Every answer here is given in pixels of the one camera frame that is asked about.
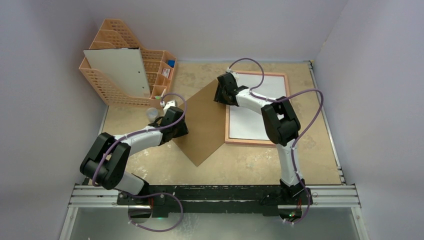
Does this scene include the blue item in organizer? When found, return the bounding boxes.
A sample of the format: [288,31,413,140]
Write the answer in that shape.
[167,59,176,68]

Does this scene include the orange plastic desk organizer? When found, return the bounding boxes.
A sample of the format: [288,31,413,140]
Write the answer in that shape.
[79,18,177,108]

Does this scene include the green white small items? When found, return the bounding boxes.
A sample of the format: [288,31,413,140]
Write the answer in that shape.
[154,86,167,100]

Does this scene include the grey board in organizer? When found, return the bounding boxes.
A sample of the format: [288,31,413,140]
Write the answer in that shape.
[83,47,151,98]

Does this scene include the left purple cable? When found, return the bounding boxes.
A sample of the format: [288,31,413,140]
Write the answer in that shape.
[91,92,188,188]

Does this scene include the small clear round jar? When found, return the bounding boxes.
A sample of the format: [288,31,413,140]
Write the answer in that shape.
[145,107,160,123]

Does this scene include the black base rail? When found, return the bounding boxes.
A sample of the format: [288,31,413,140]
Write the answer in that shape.
[117,184,313,219]

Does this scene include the red white small box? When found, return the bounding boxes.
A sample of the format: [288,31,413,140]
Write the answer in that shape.
[161,68,172,79]

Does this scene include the pink wooden photo frame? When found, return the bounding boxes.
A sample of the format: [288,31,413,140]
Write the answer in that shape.
[224,70,292,148]

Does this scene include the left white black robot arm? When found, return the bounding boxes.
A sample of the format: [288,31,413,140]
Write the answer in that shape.
[79,106,189,205]

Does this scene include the brown cardboard backing board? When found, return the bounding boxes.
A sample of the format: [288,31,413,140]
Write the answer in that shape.
[172,80,226,167]

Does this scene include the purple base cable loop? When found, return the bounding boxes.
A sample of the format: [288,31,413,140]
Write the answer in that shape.
[127,192,185,233]

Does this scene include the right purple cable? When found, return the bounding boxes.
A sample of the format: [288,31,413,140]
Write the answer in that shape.
[227,57,325,186]

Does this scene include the blue mountain photo print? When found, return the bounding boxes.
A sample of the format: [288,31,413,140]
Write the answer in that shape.
[228,72,287,142]

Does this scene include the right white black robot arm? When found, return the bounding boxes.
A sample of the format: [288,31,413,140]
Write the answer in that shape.
[214,72,310,204]

